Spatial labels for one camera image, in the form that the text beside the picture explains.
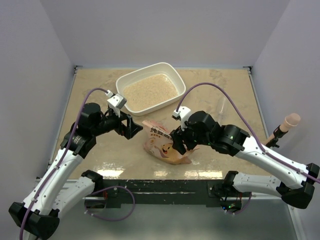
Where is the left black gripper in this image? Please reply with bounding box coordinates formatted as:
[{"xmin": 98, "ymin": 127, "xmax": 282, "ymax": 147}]
[{"xmin": 92, "ymin": 106, "xmax": 143, "ymax": 139}]

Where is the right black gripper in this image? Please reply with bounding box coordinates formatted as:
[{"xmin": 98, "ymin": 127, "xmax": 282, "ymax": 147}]
[{"xmin": 171, "ymin": 121, "xmax": 213, "ymax": 155}]

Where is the orange cat litter bag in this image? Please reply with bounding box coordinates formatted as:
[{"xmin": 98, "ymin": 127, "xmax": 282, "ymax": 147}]
[{"xmin": 142, "ymin": 120, "xmax": 197, "ymax": 165}]

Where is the white litter box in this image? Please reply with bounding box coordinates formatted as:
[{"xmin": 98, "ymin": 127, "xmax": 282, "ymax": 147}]
[{"xmin": 115, "ymin": 62, "xmax": 186, "ymax": 116}]

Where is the beige litter scoop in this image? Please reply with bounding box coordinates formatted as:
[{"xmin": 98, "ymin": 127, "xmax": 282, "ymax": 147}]
[{"xmin": 264, "ymin": 113, "xmax": 301, "ymax": 148}]

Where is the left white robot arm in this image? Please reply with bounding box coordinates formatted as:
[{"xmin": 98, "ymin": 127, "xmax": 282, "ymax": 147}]
[{"xmin": 8, "ymin": 103, "xmax": 143, "ymax": 240}]

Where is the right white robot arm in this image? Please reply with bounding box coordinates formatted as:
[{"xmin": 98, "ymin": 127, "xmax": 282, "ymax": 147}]
[{"xmin": 170, "ymin": 106, "xmax": 320, "ymax": 209}]

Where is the clear plastic tube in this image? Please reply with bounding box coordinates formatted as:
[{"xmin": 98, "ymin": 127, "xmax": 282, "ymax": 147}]
[{"xmin": 217, "ymin": 96, "xmax": 227, "ymax": 124}]

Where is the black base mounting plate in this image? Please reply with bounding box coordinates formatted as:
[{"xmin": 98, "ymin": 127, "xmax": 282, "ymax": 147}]
[{"xmin": 89, "ymin": 179, "xmax": 250, "ymax": 208}]

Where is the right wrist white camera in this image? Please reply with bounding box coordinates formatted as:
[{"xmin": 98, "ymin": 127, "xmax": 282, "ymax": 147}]
[{"xmin": 172, "ymin": 106, "xmax": 192, "ymax": 128}]

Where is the wrist white camera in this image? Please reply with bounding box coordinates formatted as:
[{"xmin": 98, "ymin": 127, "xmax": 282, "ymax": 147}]
[
  {"xmin": 172, "ymin": 106, "xmax": 192, "ymax": 128},
  {"xmin": 105, "ymin": 90, "xmax": 127, "ymax": 110}
]

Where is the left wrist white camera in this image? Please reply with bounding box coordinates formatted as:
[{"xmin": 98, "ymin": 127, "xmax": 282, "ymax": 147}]
[{"xmin": 105, "ymin": 90, "xmax": 127, "ymax": 110}]

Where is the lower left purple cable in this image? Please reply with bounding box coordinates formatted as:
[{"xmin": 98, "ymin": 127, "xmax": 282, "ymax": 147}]
[{"xmin": 84, "ymin": 185, "xmax": 136, "ymax": 221}]

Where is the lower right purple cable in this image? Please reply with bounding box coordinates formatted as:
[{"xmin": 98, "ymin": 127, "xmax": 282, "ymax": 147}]
[{"xmin": 224, "ymin": 192, "xmax": 253, "ymax": 215}]

